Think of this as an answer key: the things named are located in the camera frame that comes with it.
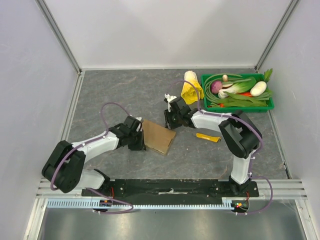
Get yellow napa cabbage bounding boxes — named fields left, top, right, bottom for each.
left=180, top=70, right=205, bottom=105

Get purple onion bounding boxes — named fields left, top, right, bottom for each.
left=210, top=80, right=223, bottom=94

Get white radish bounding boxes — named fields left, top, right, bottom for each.
left=250, top=81, right=267, bottom=97

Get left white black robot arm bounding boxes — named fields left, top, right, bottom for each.
left=41, top=120, right=146, bottom=197

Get yellow utility knife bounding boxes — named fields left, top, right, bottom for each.
left=196, top=132, right=221, bottom=143

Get celery leaf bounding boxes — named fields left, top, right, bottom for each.
left=263, top=68, right=273, bottom=83

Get left aluminium frame post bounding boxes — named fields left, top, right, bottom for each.
left=35, top=0, right=82, bottom=75

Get brown mushroom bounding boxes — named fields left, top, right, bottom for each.
left=222, top=74, right=229, bottom=83

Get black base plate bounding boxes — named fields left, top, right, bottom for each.
left=96, top=179, right=260, bottom=198

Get front aluminium rail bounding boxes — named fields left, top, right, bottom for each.
left=36, top=178, right=308, bottom=200

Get green long beans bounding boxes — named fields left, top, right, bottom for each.
left=201, top=73, right=272, bottom=103

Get aluminium frame post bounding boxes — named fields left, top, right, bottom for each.
left=35, top=0, right=82, bottom=75
left=254, top=0, right=300, bottom=73

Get green plastic tray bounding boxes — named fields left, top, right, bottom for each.
left=200, top=73, right=276, bottom=114

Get orange carrot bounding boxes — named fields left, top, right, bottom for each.
left=208, top=92, right=251, bottom=108

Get brown cardboard express box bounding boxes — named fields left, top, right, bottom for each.
left=142, top=119, right=176, bottom=155

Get right aluminium frame post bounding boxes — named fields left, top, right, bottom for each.
left=254, top=0, right=300, bottom=73

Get grey slotted cable duct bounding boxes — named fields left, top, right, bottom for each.
left=47, top=198, right=236, bottom=210

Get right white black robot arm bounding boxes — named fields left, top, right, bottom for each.
left=164, top=108, right=262, bottom=197

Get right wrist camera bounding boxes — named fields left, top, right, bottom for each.
left=164, top=93, right=191, bottom=115

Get bok choy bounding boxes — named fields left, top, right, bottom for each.
left=218, top=77, right=257, bottom=99

